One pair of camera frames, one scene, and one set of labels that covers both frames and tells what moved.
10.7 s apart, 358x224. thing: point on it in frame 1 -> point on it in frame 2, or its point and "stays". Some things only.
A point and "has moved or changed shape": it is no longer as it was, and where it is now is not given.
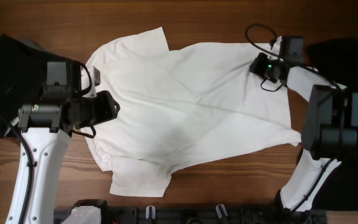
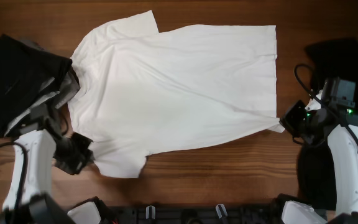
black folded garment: [13, 74] stays
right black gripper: [258, 63] -> [288, 119]
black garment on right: [353, 63] stays
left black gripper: [109, 112] -> [77, 168]
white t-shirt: [179, 105] has moved or changed shape
